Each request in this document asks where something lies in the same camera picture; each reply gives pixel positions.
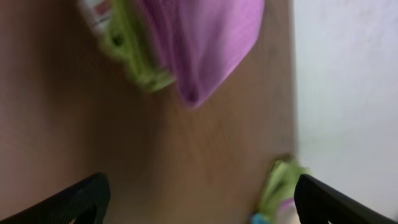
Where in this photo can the purple cloth under pile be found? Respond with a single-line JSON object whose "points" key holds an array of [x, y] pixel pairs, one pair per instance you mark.
{"points": [[285, 205]]}

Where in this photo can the folded green cloth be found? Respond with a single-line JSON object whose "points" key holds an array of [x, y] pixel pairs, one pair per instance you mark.
{"points": [[121, 34]]}

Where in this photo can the crumpled green cloth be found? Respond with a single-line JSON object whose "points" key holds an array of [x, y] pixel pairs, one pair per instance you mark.
{"points": [[279, 188]]}

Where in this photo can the purple cloth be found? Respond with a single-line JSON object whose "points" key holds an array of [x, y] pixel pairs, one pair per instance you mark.
{"points": [[201, 41], [285, 205]]}

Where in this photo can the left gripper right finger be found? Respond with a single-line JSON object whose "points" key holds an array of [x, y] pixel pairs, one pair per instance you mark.
{"points": [[318, 203]]}

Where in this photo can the blue cloth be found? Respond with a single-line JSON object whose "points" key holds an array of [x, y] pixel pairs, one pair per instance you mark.
{"points": [[259, 218]]}

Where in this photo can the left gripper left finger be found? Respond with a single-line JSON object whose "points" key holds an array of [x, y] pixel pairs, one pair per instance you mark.
{"points": [[84, 202]]}

